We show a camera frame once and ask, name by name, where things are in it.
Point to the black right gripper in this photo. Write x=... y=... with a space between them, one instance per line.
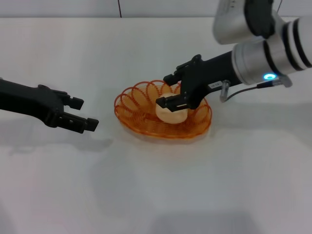
x=204 y=75

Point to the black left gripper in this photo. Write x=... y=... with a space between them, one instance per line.
x=29 y=102

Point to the pale round bread bun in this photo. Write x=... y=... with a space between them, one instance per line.
x=170 y=117

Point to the orange woven plastic basket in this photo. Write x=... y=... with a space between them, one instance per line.
x=151 y=126

